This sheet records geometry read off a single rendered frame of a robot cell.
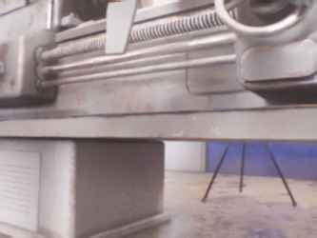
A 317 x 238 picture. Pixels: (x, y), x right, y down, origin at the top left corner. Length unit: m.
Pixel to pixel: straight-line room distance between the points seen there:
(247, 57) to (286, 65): 0.08
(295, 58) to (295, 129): 0.14
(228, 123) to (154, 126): 0.19
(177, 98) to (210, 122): 0.27
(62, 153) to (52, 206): 0.20
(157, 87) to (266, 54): 0.43
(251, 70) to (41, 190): 0.90
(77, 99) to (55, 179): 0.31
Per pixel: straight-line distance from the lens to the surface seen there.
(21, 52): 1.27
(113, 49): 0.33
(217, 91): 0.89
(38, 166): 1.27
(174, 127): 0.74
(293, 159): 4.10
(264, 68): 0.67
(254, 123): 0.67
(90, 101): 1.18
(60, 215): 1.19
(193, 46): 0.86
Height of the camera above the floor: 0.39
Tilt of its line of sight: 4 degrees up
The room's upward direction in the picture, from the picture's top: 1 degrees clockwise
